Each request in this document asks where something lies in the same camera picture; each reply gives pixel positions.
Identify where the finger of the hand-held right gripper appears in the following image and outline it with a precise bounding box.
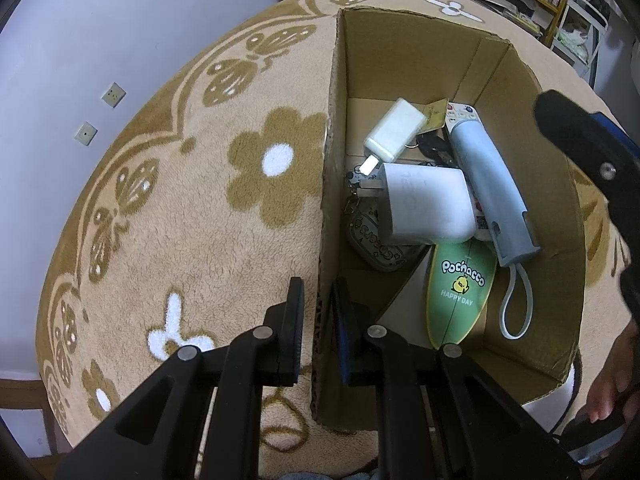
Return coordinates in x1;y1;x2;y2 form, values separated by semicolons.
534;90;640;321

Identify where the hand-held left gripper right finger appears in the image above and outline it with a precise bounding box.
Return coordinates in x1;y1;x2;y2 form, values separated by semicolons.
332;276;581;480

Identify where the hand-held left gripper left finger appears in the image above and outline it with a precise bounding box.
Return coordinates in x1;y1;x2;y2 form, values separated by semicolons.
55;276;306;480

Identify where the cardboard box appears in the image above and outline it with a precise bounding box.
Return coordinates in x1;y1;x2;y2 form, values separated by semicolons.
310;6;587;431

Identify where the cartoon print small case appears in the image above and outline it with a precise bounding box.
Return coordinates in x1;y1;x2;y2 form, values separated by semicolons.
342;200;432;273

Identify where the light blue handheld fan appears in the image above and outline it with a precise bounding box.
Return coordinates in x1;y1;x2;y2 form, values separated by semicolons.
447;120;542;341

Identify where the white remote with coloured buttons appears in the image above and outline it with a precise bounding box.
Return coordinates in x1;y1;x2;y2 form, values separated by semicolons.
442;101;496;242

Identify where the green oval hand fan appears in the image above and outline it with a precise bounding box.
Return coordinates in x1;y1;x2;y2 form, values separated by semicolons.
425;240;498;351

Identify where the small gold card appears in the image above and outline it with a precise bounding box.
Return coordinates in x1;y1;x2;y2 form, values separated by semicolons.
417;100;448;133

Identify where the bunch of keys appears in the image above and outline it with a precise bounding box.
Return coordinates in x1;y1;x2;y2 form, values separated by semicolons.
412;132;458;168

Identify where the white charger adapter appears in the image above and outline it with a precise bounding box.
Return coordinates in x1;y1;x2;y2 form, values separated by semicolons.
350;160;477;246

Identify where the white small bottle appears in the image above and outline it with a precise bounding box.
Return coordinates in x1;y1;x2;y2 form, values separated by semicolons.
361;97;428;178

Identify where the person's right hand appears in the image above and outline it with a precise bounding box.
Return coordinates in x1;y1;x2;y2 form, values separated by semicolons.
586;320;640;423

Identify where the green tissue pack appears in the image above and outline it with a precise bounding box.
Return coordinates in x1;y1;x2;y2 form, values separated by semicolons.
557;30;588;58

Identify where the white rolling cart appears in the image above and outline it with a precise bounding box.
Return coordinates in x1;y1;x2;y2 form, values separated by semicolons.
550;0;611;68

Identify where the wooden shelf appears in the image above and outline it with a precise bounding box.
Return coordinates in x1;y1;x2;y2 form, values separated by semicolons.
400;0;576;46

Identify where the wall socket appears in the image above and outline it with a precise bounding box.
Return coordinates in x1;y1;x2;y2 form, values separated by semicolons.
100;81;127;109
74;121;99;147

